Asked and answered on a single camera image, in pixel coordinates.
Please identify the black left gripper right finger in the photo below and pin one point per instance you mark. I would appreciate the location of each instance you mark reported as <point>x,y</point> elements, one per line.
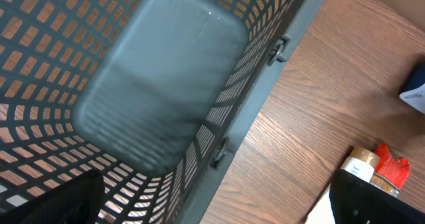
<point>356,201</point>

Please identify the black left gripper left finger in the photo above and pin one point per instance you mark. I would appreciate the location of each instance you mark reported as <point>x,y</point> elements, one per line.
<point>77,201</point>

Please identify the white tube with gold cap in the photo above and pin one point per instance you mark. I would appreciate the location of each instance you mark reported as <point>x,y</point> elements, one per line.
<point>361,163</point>

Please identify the orange noodle package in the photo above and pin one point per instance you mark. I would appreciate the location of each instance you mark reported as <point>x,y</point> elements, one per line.
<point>390,173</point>

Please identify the white barcode scanner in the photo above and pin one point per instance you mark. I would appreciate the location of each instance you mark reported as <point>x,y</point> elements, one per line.
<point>412,91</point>

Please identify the grey plastic shopping basket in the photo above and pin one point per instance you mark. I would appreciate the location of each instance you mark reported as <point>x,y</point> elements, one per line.
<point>157,95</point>

